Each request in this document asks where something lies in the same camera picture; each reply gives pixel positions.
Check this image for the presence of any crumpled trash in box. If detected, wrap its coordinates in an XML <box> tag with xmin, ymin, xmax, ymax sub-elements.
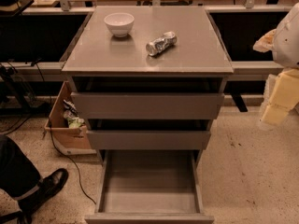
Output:
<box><xmin>63</xmin><ymin>99</ymin><xmax>84</xmax><ymax>128</ymax></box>

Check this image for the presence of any grey top drawer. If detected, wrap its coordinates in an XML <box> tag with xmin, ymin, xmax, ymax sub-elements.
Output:
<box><xmin>70</xmin><ymin>76</ymin><xmax>226</xmax><ymax>119</ymax></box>

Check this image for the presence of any white bowl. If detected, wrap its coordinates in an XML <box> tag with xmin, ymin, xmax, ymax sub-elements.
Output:
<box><xmin>104</xmin><ymin>12</ymin><xmax>135</xmax><ymax>37</ymax></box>

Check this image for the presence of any grey bottom drawer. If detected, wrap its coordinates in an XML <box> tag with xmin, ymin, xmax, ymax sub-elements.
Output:
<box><xmin>85</xmin><ymin>150</ymin><xmax>214</xmax><ymax>224</ymax></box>

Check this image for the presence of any grey drawer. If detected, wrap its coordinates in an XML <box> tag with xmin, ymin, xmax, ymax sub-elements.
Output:
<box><xmin>70</xmin><ymin>76</ymin><xmax>226</xmax><ymax>119</ymax></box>
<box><xmin>87</xmin><ymin>119</ymin><xmax>211</xmax><ymax>150</ymax></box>
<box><xmin>85</xmin><ymin>150</ymin><xmax>214</xmax><ymax>224</ymax></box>

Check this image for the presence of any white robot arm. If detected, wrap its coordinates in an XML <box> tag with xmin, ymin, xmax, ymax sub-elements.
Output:
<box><xmin>253</xmin><ymin>3</ymin><xmax>299</xmax><ymax>130</ymax></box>

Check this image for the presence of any grey drawer cabinet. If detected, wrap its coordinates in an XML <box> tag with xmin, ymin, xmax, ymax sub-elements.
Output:
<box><xmin>63</xmin><ymin>6</ymin><xmax>234</xmax><ymax>160</ymax></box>

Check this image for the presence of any grey middle drawer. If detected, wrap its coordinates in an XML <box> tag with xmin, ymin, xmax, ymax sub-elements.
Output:
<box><xmin>87</xmin><ymin>119</ymin><xmax>211</xmax><ymax>150</ymax></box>

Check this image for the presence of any cardboard box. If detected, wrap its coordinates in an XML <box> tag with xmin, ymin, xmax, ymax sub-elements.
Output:
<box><xmin>45</xmin><ymin>82</ymin><xmax>93</xmax><ymax>155</ymax></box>

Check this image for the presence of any dark trouser leg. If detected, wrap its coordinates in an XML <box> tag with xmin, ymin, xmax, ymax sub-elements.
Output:
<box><xmin>0</xmin><ymin>134</ymin><xmax>42</xmax><ymax>201</ymax></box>

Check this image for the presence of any black floor cable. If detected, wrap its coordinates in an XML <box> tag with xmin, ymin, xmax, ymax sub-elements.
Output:
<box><xmin>31</xmin><ymin>59</ymin><xmax>97</xmax><ymax>205</ymax></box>

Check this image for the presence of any black leather shoe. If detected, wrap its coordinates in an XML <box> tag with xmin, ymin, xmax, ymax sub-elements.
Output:
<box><xmin>18</xmin><ymin>168</ymin><xmax>68</xmax><ymax>215</ymax></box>

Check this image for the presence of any crushed silver can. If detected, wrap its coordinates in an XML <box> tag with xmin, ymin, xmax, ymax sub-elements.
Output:
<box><xmin>146</xmin><ymin>31</ymin><xmax>177</xmax><ymax>57</ymax></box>

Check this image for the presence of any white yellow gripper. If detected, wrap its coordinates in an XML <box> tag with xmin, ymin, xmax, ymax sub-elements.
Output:
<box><xmin>253</xmin><ymin>29</ymin><xmax>299</xmax><ymax>130</ymax></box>

